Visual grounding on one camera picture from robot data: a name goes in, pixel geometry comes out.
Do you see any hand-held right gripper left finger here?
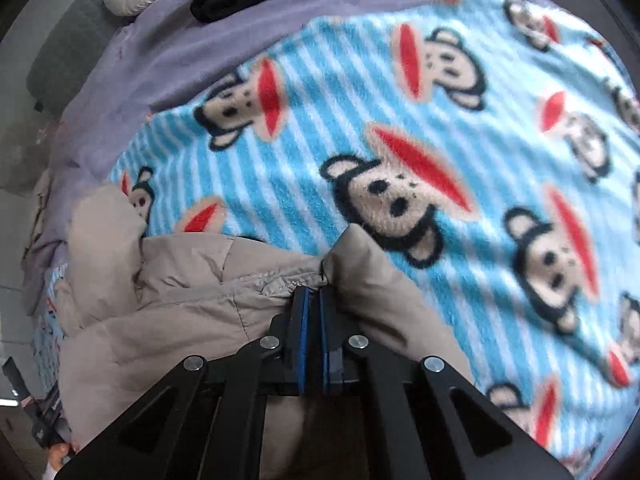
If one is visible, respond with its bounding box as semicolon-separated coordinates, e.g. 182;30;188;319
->
55;287;315;480

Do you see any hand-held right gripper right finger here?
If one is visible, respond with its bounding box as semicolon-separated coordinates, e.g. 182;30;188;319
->
317;290;576;480

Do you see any beige puffer jacket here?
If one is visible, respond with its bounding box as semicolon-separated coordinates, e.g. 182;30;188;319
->
52;182;476;480

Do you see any person's left hand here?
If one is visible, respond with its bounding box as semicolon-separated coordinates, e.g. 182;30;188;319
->
47;442;76;470

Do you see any blue monkey printed blanket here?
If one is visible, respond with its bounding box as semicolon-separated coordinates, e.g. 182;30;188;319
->
32;0;640;476

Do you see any purple duvet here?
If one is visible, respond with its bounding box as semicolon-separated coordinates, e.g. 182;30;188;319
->
22;0;551;311

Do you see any grey quilted headboard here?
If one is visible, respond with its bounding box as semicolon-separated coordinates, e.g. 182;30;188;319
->
27;0;136;113

